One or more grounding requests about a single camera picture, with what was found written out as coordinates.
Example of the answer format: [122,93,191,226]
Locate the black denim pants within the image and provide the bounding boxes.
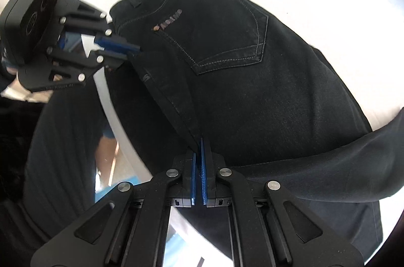
[24,0,403,266]

